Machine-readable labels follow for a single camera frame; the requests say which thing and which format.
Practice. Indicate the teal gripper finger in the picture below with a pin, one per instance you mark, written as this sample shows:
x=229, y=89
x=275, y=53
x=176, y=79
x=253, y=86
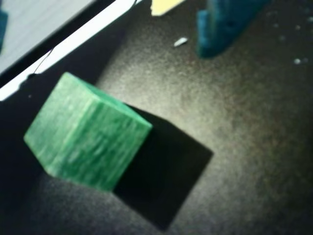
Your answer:
x=3, y=29
x=220, y=24

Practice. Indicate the dark green wooden cube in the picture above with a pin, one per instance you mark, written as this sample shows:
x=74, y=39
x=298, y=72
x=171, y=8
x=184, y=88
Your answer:
x=85, y=134

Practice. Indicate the pale beige tape piece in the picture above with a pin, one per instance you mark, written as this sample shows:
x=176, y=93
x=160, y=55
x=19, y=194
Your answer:
x=161, y=7

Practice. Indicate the tiny white debris fleck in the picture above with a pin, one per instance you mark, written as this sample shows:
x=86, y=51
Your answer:
x=180, y=42

